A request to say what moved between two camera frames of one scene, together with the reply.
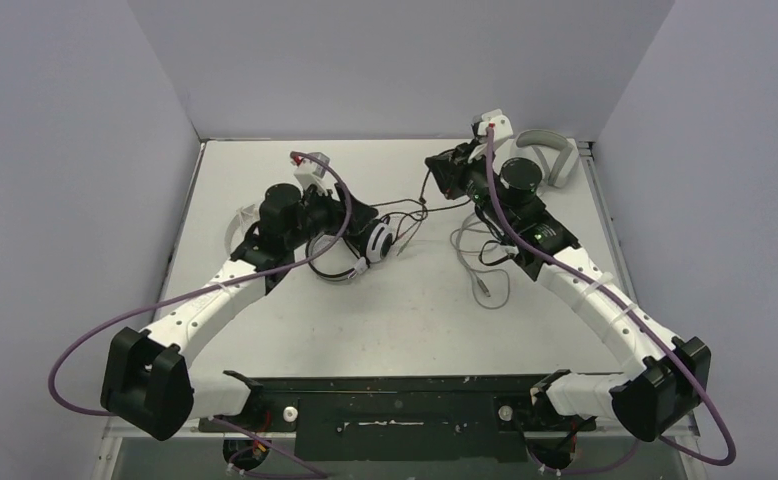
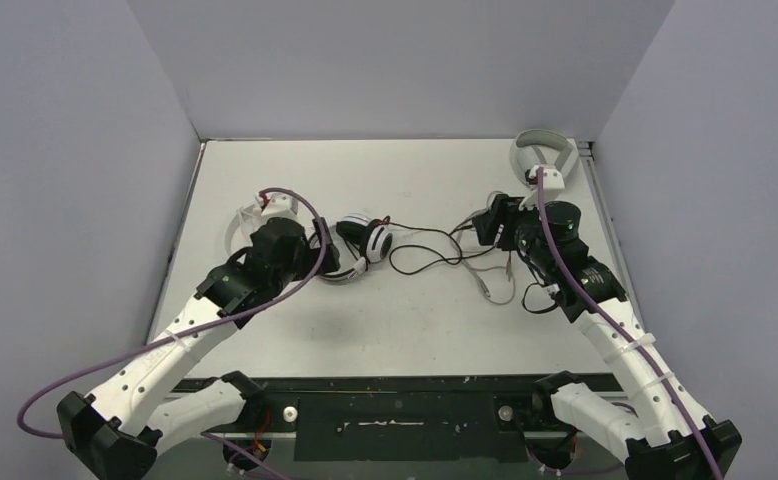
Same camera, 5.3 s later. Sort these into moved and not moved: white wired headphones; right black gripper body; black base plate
Moved: right black gripper body
Not moved: black base plate; white wired headphones
